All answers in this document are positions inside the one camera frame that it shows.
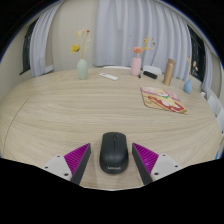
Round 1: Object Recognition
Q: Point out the blue vase with dried flowers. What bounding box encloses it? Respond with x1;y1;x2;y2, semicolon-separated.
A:
183;55;200;94

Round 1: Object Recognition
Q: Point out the wide white curtain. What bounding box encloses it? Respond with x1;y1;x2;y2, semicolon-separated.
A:
92;0;193;81

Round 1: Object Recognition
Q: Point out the green vase with yellow flowers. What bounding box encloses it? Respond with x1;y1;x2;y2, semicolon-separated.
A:
70;29;93;80

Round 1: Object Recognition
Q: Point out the white remote control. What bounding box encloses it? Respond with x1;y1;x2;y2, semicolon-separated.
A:
99;72;119;82

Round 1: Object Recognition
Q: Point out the gold thermos bottle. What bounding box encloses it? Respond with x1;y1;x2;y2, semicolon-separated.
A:
162;58;177;87

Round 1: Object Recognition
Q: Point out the black rectangular box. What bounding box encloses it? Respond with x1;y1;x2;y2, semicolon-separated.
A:
143;70;158;80

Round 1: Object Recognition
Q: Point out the pink vase with orange flowers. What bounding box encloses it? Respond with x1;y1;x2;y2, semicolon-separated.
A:
128;35;156;77

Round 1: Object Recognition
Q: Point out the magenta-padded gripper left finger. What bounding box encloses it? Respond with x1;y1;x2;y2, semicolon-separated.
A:
42;143;92;185

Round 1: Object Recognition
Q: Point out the dark window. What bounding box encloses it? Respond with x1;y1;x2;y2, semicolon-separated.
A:
188;26;207;83
19;19;38;76

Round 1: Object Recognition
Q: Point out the black computer mouse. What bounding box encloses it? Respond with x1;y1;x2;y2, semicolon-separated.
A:
98;131;129;175

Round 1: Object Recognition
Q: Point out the cartoon dog print mouse pad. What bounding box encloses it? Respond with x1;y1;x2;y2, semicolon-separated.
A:
140;85;188;115

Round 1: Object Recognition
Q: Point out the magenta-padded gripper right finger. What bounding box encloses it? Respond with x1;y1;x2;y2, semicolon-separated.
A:
132;143;183;185

